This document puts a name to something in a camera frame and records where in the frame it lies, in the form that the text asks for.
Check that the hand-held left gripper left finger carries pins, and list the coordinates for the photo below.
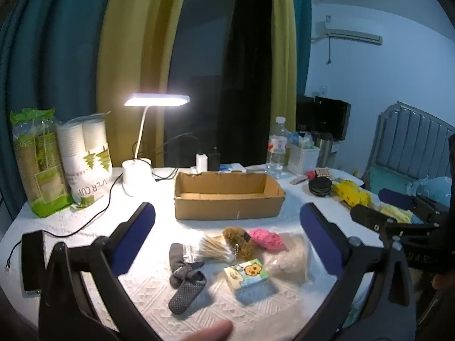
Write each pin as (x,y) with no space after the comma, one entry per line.
(137,234)

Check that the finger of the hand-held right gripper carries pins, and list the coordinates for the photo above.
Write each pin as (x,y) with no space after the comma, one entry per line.
(369,218)
(394,199)

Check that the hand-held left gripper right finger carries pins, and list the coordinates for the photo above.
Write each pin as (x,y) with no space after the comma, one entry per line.
(320,238)

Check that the clear bag of cotton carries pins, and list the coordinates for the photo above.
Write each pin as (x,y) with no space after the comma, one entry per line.
(289,263)

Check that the pink plush toy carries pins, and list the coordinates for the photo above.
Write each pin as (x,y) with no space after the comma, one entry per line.
(266,239)

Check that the bag of cotton swabs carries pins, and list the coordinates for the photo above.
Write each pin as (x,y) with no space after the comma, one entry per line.
(209,247)

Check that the knotted grey socks pair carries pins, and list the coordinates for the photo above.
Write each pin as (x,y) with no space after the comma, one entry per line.
(185,291)

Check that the green cartoon small box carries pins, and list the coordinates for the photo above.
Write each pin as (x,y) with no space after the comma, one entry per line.
(248,273)

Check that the cardboard box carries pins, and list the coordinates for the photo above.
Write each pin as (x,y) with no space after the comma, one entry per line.
(227,207)

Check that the person's left hand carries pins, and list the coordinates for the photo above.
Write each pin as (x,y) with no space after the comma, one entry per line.
(213,334)

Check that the pale yellow packet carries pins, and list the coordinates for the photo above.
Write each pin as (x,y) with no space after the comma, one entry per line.
(394,215)

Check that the teal pillow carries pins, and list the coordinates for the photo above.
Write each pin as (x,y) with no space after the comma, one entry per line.
(387,181)

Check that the yellow plastic packet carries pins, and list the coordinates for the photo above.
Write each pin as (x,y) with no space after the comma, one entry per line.
(352,191)

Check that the black round case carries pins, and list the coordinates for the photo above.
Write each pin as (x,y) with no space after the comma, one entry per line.
(320,186)

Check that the white desk lamp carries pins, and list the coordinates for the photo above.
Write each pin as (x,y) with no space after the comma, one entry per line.
(137,179)

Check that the grey bed headboard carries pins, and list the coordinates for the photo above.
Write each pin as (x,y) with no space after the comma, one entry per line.
(412,138)

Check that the small red item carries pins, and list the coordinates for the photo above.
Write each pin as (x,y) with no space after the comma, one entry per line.
(311,174)

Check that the dotted card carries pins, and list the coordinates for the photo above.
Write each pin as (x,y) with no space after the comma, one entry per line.
(323,173)

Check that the white plastic basket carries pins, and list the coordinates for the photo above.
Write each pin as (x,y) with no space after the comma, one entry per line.
(302,160)

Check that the white paper cup package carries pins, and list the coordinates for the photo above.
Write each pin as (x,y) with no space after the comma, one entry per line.
(85,170)

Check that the steel thermos flask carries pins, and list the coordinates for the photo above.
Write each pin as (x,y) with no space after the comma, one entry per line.
(324,149)

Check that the white charger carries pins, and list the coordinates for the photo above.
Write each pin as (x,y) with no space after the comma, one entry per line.
(201,163)

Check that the clear water bottle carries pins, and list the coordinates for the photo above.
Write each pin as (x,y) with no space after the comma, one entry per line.
(276,149)

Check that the blue packets in basket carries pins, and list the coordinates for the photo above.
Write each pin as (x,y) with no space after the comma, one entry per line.
(300,140)

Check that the black power adapter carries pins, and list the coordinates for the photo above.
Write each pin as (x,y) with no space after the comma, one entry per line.
(214,161)

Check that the black electronic device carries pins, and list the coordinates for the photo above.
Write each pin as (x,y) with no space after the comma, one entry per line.
(327,117)

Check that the black power bank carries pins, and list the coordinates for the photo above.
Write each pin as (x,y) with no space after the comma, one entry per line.
(33,263)

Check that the blue white flat packet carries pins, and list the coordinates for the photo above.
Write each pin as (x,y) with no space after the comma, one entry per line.
(233,168)

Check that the green paper cup package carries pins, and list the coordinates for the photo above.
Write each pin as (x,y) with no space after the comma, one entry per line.
(39,170)

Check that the white air conditioner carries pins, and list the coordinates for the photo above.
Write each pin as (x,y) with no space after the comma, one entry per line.
(350,32)

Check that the wide yellow curtain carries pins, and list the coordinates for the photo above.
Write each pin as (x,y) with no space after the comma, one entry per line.
(135,42)

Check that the narrow yellow curtain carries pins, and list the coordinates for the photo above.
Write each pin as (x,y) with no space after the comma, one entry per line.
(282,42)

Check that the dark glass window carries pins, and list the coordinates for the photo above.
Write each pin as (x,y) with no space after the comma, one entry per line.
(220,60)

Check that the wide teal curtain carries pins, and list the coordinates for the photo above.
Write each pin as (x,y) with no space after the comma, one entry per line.
(46,60)

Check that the narrow teal curtain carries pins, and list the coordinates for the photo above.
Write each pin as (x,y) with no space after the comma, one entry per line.
(302,25)

